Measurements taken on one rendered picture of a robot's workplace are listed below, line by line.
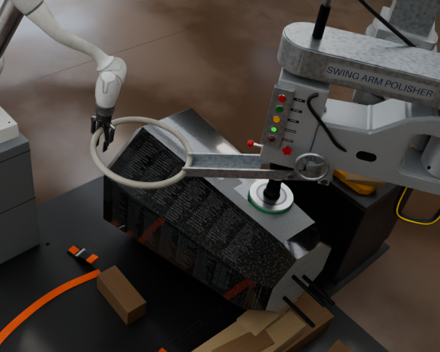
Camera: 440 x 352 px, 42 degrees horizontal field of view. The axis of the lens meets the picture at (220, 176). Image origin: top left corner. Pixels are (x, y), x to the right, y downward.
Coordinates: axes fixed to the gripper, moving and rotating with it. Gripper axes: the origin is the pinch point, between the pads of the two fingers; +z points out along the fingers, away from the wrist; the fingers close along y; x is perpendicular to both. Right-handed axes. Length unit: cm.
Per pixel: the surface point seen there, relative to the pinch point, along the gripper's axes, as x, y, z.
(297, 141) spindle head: 6, 89, -51
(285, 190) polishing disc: 23, 90, -9
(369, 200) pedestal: 54, 129, -2
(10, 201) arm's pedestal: -28, -33, 42
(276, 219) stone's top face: 5, 94, -6
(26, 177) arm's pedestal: -18.3, -30.6, 30.1
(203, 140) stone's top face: 35, 40, -2
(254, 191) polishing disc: 14, 78, -8
